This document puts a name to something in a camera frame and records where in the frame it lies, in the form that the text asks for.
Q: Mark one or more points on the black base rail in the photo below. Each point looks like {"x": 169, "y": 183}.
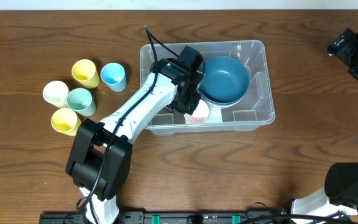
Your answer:
{"x": 158, "y": 218}

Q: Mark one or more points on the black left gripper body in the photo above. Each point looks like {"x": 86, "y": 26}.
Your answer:
{"x": 187, "y": 101}

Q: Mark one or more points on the pink cup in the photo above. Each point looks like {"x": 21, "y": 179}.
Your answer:
{"x": 200, "y": 114}

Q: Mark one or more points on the clear plastic storage container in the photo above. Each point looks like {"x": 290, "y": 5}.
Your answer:
{"x": 256, "y": 109}

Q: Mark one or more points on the dark blue bowl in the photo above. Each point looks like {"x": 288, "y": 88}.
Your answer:
{"x": 223, "y": 73}
{"x": 222, "y": 97}

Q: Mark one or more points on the cream white cup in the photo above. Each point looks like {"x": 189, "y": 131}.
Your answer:
{"x": 56, "y": 93}

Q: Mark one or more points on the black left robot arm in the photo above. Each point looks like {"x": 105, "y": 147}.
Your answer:
{"x": 100, "y": 157}

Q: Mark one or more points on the yellow cup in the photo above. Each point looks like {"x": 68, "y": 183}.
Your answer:
{"x": 85, "y": 72}
{"x": 65, "y": 121}

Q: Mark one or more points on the light blue cup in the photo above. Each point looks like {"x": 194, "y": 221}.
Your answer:
{"x": 114, "y": 76}

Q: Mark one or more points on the mint green cup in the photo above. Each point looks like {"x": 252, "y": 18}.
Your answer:
{"x": 81, "y": 101}

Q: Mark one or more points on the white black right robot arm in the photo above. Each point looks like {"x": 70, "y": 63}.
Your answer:
{"x": 340, "y": 191}

